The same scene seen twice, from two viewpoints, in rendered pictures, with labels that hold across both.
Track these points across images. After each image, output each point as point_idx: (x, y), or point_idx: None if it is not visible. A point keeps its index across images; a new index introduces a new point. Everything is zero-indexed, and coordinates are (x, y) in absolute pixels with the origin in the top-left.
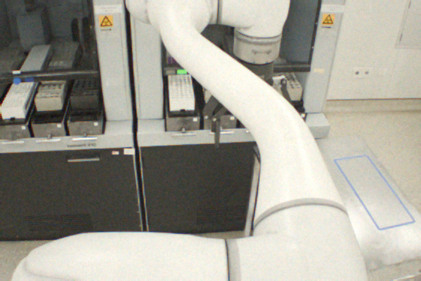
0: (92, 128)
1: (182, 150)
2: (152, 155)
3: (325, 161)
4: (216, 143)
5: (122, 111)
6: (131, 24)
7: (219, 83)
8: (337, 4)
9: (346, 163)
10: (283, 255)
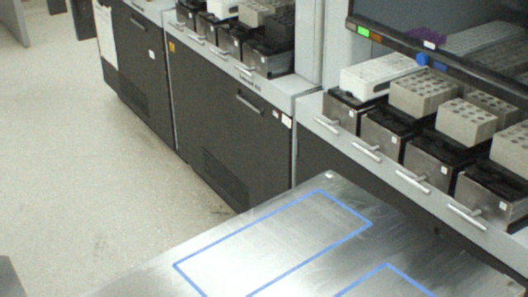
0: (260, 63)
1: (335, 157)
2: (306, 143)
3: (370, 252)
4: (48, 8)
5: (308, 66)
6: None
7: None
8: None
9: (393, 284)
10: None
